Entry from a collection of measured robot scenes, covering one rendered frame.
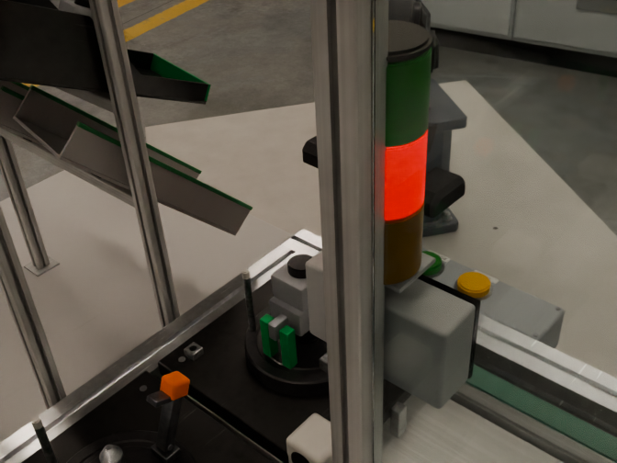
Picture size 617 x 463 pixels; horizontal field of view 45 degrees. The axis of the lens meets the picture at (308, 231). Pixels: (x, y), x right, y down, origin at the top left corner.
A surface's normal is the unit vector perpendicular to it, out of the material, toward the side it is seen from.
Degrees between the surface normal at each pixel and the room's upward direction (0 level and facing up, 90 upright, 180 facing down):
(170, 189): 90
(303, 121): 0
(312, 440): 0
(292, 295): 90
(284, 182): 0
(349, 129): 90
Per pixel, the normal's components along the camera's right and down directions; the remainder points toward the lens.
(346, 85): -0.66, 0.47
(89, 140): 0.63, 0.43
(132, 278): -0.05, -0.81
